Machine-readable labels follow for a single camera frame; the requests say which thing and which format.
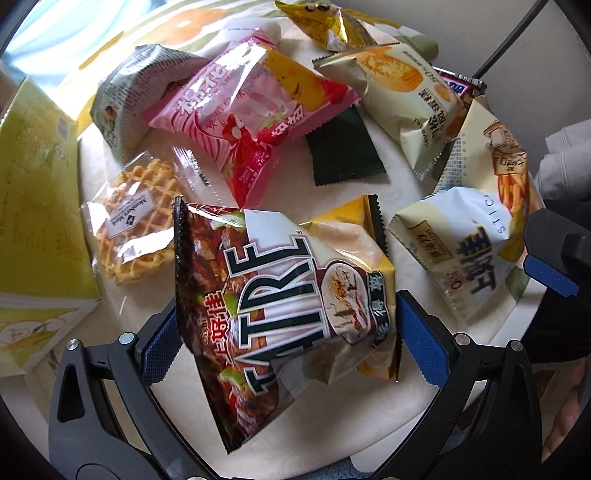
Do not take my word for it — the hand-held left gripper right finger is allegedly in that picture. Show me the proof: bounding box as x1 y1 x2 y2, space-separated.
369 290 542 480

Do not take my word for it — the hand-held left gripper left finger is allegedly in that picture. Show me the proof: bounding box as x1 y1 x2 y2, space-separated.
48 305 215 480

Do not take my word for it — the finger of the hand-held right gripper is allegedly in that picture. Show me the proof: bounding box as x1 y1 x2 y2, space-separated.
523 209 591 298

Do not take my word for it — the cream fries stick bag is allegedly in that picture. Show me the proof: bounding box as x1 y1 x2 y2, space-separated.
385 98 544 325

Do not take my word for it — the brown chip bag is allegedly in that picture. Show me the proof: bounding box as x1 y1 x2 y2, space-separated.
172 196 399 455

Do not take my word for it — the yellow snack bag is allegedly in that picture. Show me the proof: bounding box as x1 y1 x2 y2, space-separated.
298 195 402 383

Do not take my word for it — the green cardboard box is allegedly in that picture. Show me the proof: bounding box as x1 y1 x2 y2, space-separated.
0 76 103 376

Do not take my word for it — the dark green packet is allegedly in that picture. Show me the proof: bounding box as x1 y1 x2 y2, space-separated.
305 105 387 186

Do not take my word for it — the brown chocolate bar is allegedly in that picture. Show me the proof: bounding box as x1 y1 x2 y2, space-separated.
436 68 488 99

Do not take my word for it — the cream cracker bag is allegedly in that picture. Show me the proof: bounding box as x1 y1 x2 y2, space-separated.
313 43 468 180

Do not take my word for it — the pink marshmallow packet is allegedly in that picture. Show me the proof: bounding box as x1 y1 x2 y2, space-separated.
148 28 362 209

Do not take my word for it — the white snack packet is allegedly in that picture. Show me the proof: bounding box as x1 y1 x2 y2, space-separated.
221 22 283 48

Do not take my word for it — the small gold snack bag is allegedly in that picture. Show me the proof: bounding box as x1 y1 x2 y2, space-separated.
274 0 380 52

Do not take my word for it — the person's right hand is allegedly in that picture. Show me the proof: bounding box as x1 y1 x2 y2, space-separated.
541 369 586 462

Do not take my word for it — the white cloth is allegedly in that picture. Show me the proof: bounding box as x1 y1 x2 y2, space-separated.
533 108 591 200

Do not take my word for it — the clear waffle packet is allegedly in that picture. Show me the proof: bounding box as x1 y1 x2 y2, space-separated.
80 147 212 286

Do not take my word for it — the white floral tablecloth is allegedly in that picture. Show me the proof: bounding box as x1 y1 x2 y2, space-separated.
74 23 555 462

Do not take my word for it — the black metal rod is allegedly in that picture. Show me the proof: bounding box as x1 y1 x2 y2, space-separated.
473 0 555 80

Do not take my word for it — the grey newspaper-print snack packet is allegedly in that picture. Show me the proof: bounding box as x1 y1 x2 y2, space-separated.
89 44 209 163

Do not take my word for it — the light blue curtain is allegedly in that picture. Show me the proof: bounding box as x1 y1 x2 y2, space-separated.
0 25 51 75

